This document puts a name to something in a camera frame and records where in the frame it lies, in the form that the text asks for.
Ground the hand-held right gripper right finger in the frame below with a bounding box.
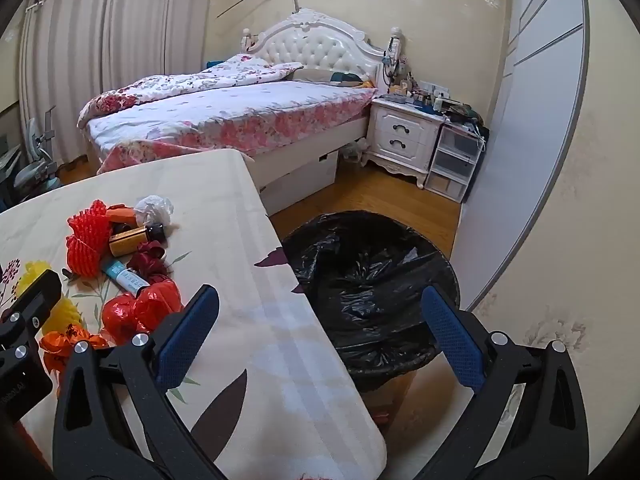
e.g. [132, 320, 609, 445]
[410, 284, 591, 480]

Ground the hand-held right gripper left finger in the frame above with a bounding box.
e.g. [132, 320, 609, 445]
[52, 284, 236, 480]

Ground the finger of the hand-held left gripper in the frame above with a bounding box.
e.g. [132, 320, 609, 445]
[0, 269, 63, 361]

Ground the yellow foam fruit net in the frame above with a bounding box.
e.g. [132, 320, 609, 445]
[40, 296, 86, 336]

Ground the shiny red wrapper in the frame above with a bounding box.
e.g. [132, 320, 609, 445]
[135, 278, 185, 333]
[101, 294, 138, 333]

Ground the orange plastic wrapper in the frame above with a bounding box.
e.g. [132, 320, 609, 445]
[39, 324, 108, 376]

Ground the red foam fruit net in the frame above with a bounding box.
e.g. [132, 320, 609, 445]
[66, 200, 113, 278]

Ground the blue and white tube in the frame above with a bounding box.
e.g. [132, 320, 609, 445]
[101, 258, 151, 295]

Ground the dark red wrapper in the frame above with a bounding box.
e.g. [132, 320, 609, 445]
[126, 240, 168, 286]

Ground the amber bottle with black cap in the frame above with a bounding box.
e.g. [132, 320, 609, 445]
[109, 223, 167, 257]

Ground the bin with black bag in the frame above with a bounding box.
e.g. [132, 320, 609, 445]
[280, 210, 461, 428]

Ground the white plastic bag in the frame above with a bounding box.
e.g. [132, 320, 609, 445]
[134, 195, 174, 228]

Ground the floral tablecloth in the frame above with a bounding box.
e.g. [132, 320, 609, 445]
[0, 149, 388, 480]

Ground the clear plastic drawer unit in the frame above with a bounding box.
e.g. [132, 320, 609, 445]
[425, 124, 486, 203]

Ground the white box under bed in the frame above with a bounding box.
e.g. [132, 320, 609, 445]
[260, 152, 338, 216]

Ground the white nightstand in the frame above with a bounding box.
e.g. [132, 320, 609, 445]
[361, 97, 448, 190]

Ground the clear plastic bag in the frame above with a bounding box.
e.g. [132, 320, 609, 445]
[342, 140, 371, 163]

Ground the pink floral bed sheet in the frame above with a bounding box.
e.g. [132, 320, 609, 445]
[82, 82, 378, 176]

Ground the floral quilt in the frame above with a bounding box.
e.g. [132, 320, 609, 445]
[76, 53, 304, 128]

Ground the clutter of small items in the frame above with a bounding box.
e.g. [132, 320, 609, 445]
[382, 77, 486, 126]

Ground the grey sliding wardrobe door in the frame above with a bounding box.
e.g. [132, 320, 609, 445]
[460, 0, 591, 311]

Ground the striped beige curtain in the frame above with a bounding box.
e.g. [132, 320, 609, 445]
[17, 0, 216, 166]

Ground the grey pillow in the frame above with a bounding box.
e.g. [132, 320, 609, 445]
[292, 66, 336, 83]

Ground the white bed with tufted headboard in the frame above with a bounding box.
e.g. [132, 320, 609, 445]
[77, 8, 401, 216]

